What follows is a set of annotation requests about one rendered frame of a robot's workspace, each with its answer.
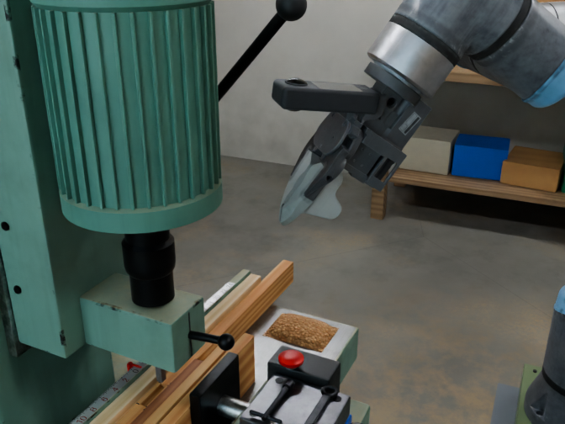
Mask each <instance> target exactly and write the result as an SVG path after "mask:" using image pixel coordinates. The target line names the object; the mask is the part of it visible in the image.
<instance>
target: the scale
mask: <svg viewBox="0 0 565 424"><path fill-rule="evenodd" d="M234 285H235V283H231V282H228V283H227V284H225V285H224V286H223V287H222V288H221V289H220V290H218V291H217V292H216V293H215V294H214V295H213V296H212V297H211V298H209V299H208V300H207V301H206V302H205V303H204V304H203V306H204V312H205V311H206V310H207V309H208V308H209V307H210V306H212V305H213V304H214V303H215V302H216V301H217V300H218V299H219V298H220V297H222V296H223V295H224V294H225V293H226V292H227V291H228V290H229V289H230V288H232V287H233V286H234ZM137 365H140V366H141V367H142V368H137V367H135V366H134V367H133V368H131V369H130V370H129V371H128V372H127V373H126V374H125V375H123V376H122V377H121V378H120V379H119V380H118V381H117V382H115V383H114V384H113V385H112V386H111V387H110V388H109V389H108V390H106V391H105V392H104V393H103V394H102V395H101V396H99V397H98V398H97V399H96V400H95V401H94V402H93V403H92V404H91V405H90V406H89V407H88V408H87V409H86V410H84V411H83V412H82V413H81V414H80V415H79V416H78V417H76V418H75V419H74V420H73V421H72V422H71V423H70V424H83V423H84V422H85V421H86V420H87V419H88V418H89V417H90V416H92V415H93V414H94V413H95V412H96V411H97V410H98V409H99V408H100V407H101V406H103V405H104V404H105V403H106V402H107V401H108V400H109V399H110V398H112V397H113V396H114V395H115V394H116V393H117V392H118V391H119V390H120V389H122V388H123V387H124V386H125V385H126V384H127V383H128V382H129V381H130V380H131V379H132V378H133V377H134V376H135V375H136V374H137V373H138V372H139V371H141V370H142V369H143V368H144V367H145V366H146V365H147V363H142V362H140V361H139V362H138V363H137Z"/></svg>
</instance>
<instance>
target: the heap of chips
mask: <svg viewBox="0 0 565 424"><path fill-rule="evenodd" d="M338 329H339V328H337V327H334V326H329V325H328V324H327V323H325V322H323V321H319V320H316V319H313V318H309V317H306V316H303V315H297V314H290V313H289V314H284V313H282V314H281V315H280V316H279V317H278V318H277V319H276V320H275V321H274V322H273V324H272V325H271V326H270V327H269V328H268V329H267V331H266V332H265V333H264V334H263V336H265V337H270V338H274V339H277V340H279V341H283V342H288V343H291V344H294V345H297V346H300V347H306V348H308V349H311V350H315V351H317V352H323V351H324V349H325V348H326V346H327V345H328V343H329V342H330V340H331V339H332V337H333V336H334V335H335V334H336V332H337V331H338Z"/></svg>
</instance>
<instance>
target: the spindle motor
mask: <svg viewBox="0 0 565 424"><path fill-rule="evenodd" d="M30 1H31V2H32V3H33V4H32V6H31V11H32V17H33V22H34V32H35V38H36V44H37V50H38V55H39V61H40V71H41V76H42V82H43V88H44V94H45V104H46V109H47V115H48V120H49V127H50V137H51V142H52V148H53V153H54V159H55V169H56V175H57V181H58V186H59V193H60V199H61V209H62V213H63V215H64V216H65V217H66V218H67V219H68V220H69V221H70V222H71V223H73V224H74V225H78V226H80V227H82V228H85V229H88V230H91V231H99V232H106V233H116V234H138V233H149V232H157V231H165V230H170V229H174V228H177V227H181V226H184V225H188V224H191V223H193V222H195V221H198V220H201V219H202V218H204V217H206V216H208V215H210V214H211V213H213V212H214V211H215V210H216V209H217V208H218V207H219V206H220V204H221V202H222V199H223V187H222V176H221V156H220V135H219V95H218V75H217V55H216V34H215V14H214V1H212V0H30Z"/></svg>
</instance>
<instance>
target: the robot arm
mask: <svg viewBox="0 0 565 424"><path fill-rule="evenodd" d="M367 55H368V56H369V58H371V59H372V60H373V61H374V63H373V62H371V61H370V63H369V64H368V66H367V68H366V69H365V70H364V72H365V73H366V74H367V75H368V76H370V77H371V78H373V79H374V80H375V81H376V82H375V83H374V85H373V86H372V87H371V88H369V87H368V86H366V85H360V84H349V83H337V82H314V81H305V80H303V79H301V78H297V77H292V78H289V79H279V78H278V79H276V80H274V82H273V86H272V99H273V100H274V101H275V102H276V103H277V104H278V105H279V106H281V107H282V108H283V109H287V110H289V111H293V112H297V111H300V110H305V111H320V112H330V113H329V114H328V116H327V117H326V118H325V119H324V120H323V122H322V123H321V124H320V125H319V127H318V129H317V130H316V132H315V134H314V135H313V136H312V137H311V139H310V140H309V142H308V143H307V145H306V146H305V148H304V149H303V151H302V152H301V154H300V156H299V158H298V160H297V163H296V165H295V167H294V169H293V171H292V173H291V175H290V176H291V177H290V179H289V181H288V184H287V187H286V189H285V192H284V195H283V197H282V202H281V204H280V211H279V222H280V223H281V224H282V225H287V224H288V223H290V222H292V221H293V220H295V219H296V218H297V217H298V216H299V215H300V214H302V213H305V214H308V215H314V216H318V217H321V218H325V219H328V220H333V219H334V218H336V217H337V216H338V215H339V214H340V212H341V205H340V203H339V201H338V199H337V197H336V196H335V193H336V191H337V189H338V188H339V187H340V186H341V184H342V181H343V176H342V174H341V172H342V171H343V169H345V170H347V171H348V173H349V174H350V175H351V176H352V177H354V178H355V179H357V180H358V181H360V182H361V183H366V184H367V185H369V186H370V187H372V188H375V189H376V190H378V191H379V192H381V191H382V190H383V188H384V186H385V185H386V184H387V182H388V181H389V179H390V178H391V177H392V176H393V175H394V173H395V172H396V170H397V169H398V168H399V166H400V165H401V163H402V162H403V161H404V159H405V158H406V156H407V155H405V154H404V153H403V152H402V150H403V148H404V147H405V145H406V144H407V143H408V141H409V139H410V138H411V137H412V135H413V134H414V133H415V131H417V129H418V128H419V126H420V125H421V123H422V122H423V121H424V119H425V118H426V116H427V115H428V113H429V112H430V111H431V110H432V108H430V107H429V106H428V105H426V104H425V103H423V102H422V101H421V100H420V99H421V96H420V94H421V95H423V96H425V97H426V98H432V97H433V96H434V94H435V93H436V91H437V90H438V88H439V87H440V86H441V84H442V83H443V82H444V81H445V79H446V78H447V76H448V75H449V73H450V72H451V70H452V69H453V68H454V67H455V65H458V66H459V67H461V68H464V69H469V70H471V71H473V72H476V73H478V74H480V75H482V76H484V77H486V78H488V79H490V80H492V81H494V82H496V83H499V84H501V85H503V86H505V87H507V88H508V89H510V90H511V91H513V92H514V93H516V94H517V95H518V96H519V97H521V98H522V101H523V102H524V103H528V104H530V105H531V106H533V107H535V108H545V107H548V106H550V105H553V104H555V103H556V102H558V101H560V100H561V99H562V98H564V97H565V2H546V3H539V2H538V1H537V0H403V1H402V2H401V4H400V5H399V7H398V9H397V10H396V12H395V13H394V15H393V16H392V18H391V19H390V20H389V21H388V23H387V24H386V25H385V27H384V28H383V30H382V32H381V33H380V35H379V36H378V37H377V38H376V40H375V41H374V43H373V44H372V46H371V47H370V49H369V50H368V52H367ZM394 163H396V165H395V166H394V168H393V169H392V171H391V172H390V173H389V175H387V177H386V178H385V180H384V181H383V182H382V181H381V180H382V178H383V177H384V175H385V174H386V173H387V171H388V170H389V168H390V167H391V166H392V165H393V164H394ZM524 408H525V413H526V415H527V417H528V419H529V420H530V422H531V423H532V424H565V285H564V286H563V287H562V288H561V289H560V291H559V293H558V296H557V301H556V303H555V304H554V311H553V315H552V323H551V327H550V331H549V336H548V340H547V349H546V353H545V357H544V362H543V366H542V371H541V372H540V373H539V374H538V375H537V377H536V378H535V379H534V381H533V382H532V383H531V385H530V386H529V388H528V390H527V391H526V394H525V402H524Z"/></svg>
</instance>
